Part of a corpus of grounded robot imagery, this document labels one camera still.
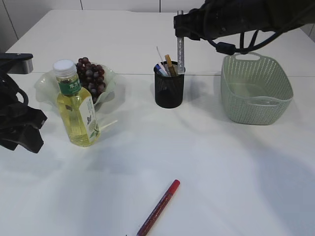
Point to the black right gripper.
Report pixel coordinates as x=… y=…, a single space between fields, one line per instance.
x=191 y=25

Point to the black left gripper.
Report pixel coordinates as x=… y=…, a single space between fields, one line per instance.
x=23 y=130

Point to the clear plastic ruler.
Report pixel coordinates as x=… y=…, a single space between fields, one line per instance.
x=160 y=56

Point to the blue glitter pen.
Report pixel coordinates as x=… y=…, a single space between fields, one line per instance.
x=181 y=55

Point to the gold glitter pen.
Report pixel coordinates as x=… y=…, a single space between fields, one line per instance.
x=170 y=66

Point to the blue scissors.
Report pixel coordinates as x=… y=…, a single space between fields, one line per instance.
x=160 y=70

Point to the purple grape bunch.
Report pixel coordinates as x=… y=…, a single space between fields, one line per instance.
x=92 y=77

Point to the red glitter pen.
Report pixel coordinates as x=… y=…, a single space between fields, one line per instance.
x=153 y=217

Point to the pink purple scissors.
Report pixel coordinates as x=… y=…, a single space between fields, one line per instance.
x=164 y=67

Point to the clear plastic sheet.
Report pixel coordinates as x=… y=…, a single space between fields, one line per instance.
x=263 y=101

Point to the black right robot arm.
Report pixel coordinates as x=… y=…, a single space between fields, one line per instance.
x=243 y=26

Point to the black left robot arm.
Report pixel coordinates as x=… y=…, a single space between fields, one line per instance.
x=13 y=100

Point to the green wavy glass plate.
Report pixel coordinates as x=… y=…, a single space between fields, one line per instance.
x=47 y=91

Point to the black mesh pen holder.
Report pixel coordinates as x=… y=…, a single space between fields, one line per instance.
x=169 y=91

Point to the green plastic woven basket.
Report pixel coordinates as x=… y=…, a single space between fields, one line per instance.
x=243 y=79

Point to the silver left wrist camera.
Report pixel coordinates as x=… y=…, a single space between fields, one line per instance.
x=16 y=63

